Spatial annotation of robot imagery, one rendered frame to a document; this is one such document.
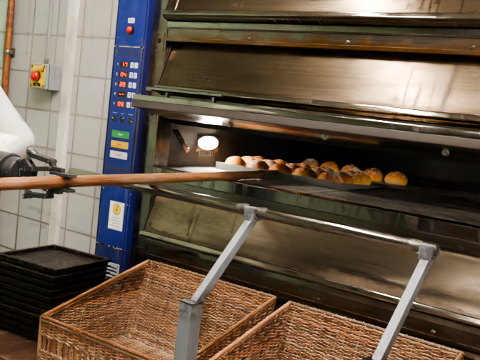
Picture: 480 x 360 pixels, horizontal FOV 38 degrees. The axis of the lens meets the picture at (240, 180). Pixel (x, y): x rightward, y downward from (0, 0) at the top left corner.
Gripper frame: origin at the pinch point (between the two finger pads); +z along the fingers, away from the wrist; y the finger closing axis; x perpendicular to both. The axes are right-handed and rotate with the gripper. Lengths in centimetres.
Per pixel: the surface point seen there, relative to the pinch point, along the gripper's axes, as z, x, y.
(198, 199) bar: 19.4, -31.6, 2.6
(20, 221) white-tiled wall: -105, -71, 34
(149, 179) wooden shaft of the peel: 1.8, -30.4, -0.3
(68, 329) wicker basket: -14, -20, 47
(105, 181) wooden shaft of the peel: 1.8, -13.0, -0.2
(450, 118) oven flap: 75, -63, -27
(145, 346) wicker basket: -16, -56, 60
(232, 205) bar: 30.9, -31.5, 2.3
